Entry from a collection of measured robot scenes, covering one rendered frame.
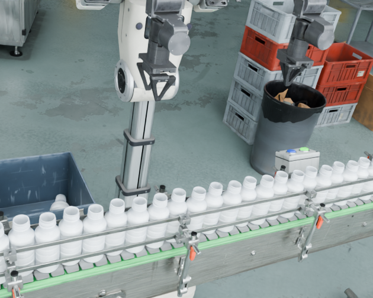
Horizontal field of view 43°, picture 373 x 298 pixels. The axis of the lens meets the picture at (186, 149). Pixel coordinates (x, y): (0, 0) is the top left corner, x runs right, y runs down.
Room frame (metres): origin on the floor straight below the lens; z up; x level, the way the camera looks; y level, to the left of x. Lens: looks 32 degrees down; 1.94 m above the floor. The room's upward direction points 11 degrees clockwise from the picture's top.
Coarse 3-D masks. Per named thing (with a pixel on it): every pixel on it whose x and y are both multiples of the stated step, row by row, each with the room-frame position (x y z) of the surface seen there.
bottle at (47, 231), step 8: (40, 216) 0.83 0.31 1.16; (48, 216) 0.84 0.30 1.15; (40, 224) 0.81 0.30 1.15; (48, 224) 0.81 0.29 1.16; (40, 232) 0.81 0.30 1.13; (48, 232) 0.81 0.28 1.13; (56, 232) 0.82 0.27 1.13; (40, 240) 0.80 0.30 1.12; (48, 240) 0.80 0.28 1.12; (56, 240) 0.82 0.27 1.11; (40, 248) 0.80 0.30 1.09; (48, 248) 0.80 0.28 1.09; (56, 248) 0.82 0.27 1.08; (40, 256) 0.80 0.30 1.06; (48, 256) 0.80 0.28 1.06; (56, 256) 0.82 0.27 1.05; (48, 272) 0.80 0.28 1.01
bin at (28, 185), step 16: (0, 160) 1.29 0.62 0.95; (16, 160) 1.32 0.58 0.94; (32, 160) 1.35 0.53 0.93; (48, 160) 1.38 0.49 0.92; (64, 160) 1.41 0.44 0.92; (0, 176) 1.29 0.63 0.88; (16, 176) 1.32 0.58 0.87; (32, 176) 1.34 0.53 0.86; (48, 176) 1.38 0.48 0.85; (64, 176) 1.41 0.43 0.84; (80, 176) 1.30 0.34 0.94; (0, 192) 1.29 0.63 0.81; (16, 192) 1.31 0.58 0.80; (32, 192) 1.34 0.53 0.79; (48, 192) 1.38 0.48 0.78; (64, 192) 1.41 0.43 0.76; (80, 192) 1.29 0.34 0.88; (0, 208) 1.28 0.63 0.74; (16, 208) 1.30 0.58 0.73; (32, 208) 1.32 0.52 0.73; (48, 208) 1.33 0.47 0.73; (64, 208) 1.11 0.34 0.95; (80, 208) 1.13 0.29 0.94
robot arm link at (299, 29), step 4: (296, 20) 1.35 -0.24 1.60; (300, 20) 1.35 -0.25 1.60; (304, 20) 1.34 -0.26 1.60; (296, 24) 1.34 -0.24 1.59; (300, 24) 1.33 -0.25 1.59; (304, 24) 1.33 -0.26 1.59; (308, 24) 1.32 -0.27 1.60; (296, 28) 1.34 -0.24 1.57; (300, 28) 1.33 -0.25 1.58; (304, 28) 1.33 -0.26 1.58; (292, 32) 1.35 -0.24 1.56; (296, 32) 1.34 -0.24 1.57; (300, 32) 1.33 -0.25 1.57; (304, 32) 1.33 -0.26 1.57; (296, 36) 1.34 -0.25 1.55; (300, 36) 1.33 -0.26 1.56
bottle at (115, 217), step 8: (112, 200) 0.94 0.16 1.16; (120, 200) 0.94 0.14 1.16; (112, 208) 0.91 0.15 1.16; (120, 208) 0.92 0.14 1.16; (104, 216) 0.92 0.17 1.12; (112, 216) 0.91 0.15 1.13; (120, 216) 0.92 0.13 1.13; (112, 224) 0.90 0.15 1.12; (120, 224) 0.91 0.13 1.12; (120, 232) 0.91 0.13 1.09; (112, 240) 0.90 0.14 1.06; (120, 240) 0.91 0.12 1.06; (104, 248) 0.91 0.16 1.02
